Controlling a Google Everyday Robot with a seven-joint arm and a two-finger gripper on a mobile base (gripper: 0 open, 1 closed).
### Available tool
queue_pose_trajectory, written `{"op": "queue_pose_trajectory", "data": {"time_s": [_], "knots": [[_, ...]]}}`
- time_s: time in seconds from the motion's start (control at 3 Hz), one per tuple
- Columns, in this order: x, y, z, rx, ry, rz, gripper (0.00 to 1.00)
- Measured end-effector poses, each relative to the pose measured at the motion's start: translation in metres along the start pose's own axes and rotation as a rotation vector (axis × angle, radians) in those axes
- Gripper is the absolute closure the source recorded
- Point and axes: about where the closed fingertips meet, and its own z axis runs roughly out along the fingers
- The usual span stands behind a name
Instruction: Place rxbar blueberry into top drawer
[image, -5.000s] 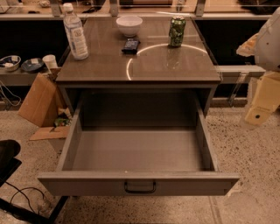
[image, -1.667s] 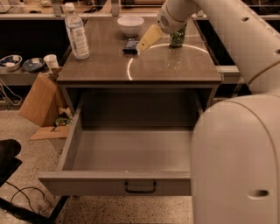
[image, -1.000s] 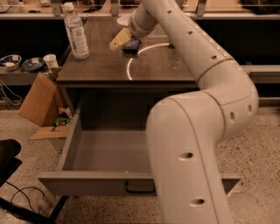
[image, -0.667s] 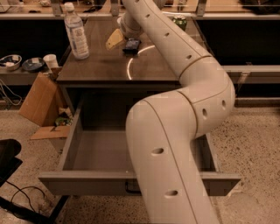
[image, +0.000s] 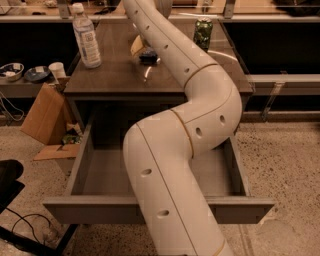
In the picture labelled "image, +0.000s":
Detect clear plastic water bottle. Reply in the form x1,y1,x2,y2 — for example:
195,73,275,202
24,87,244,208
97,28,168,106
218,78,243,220
72,3,101,68

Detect green soda can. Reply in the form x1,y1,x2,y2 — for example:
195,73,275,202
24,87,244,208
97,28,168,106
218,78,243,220
193,17,213,52

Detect grey wall cable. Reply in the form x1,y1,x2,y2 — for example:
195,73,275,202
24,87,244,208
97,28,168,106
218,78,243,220
0,91,26,123

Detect white paper cup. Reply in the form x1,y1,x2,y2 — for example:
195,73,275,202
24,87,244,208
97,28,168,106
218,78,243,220
49,62,66,79

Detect dark blue rxbar wrapper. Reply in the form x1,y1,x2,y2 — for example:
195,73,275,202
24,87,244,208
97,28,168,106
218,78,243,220
139,48,158,65

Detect black floor cable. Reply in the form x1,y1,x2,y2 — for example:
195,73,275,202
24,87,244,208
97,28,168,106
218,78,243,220
3,207,61,248

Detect grey cabinet with top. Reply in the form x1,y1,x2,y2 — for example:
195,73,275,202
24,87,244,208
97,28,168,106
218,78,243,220
65,20,253,134

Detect snack packets in box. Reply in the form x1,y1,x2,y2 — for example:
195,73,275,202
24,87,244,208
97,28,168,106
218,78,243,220
61,123,83,145

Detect dark blue bowl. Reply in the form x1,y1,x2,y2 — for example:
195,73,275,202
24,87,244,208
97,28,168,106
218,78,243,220
24,66,50,83

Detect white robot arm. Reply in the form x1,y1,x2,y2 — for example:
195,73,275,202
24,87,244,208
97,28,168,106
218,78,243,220
123,0,242,256

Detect blue white bowl left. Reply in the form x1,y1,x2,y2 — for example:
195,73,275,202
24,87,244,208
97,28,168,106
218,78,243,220
0,63,24,82

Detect open grey top drawer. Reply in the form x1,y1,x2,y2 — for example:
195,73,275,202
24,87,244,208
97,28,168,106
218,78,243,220
43,109,275,224

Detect brown cardboard box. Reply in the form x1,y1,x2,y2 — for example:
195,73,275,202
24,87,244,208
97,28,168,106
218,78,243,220
21,83,82,161

